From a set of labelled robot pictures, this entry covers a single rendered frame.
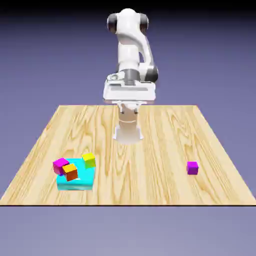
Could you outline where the small yellow cube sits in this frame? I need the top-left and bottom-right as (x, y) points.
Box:
(81, 152), (97, 169)

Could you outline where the small magenta cube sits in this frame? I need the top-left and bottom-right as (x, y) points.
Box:
(52, 157), (70, 176)

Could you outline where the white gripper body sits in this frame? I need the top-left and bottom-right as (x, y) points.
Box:
(102, 80), (157, 105)

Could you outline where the small purple cube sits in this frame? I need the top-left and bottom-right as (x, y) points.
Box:
(186, 160), (199, 176)

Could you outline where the small orange cube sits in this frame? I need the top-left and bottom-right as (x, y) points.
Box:
(61, 163), (79, 182)

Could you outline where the large cyan box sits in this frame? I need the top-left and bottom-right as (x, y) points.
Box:
(55, 157), (97, 191)

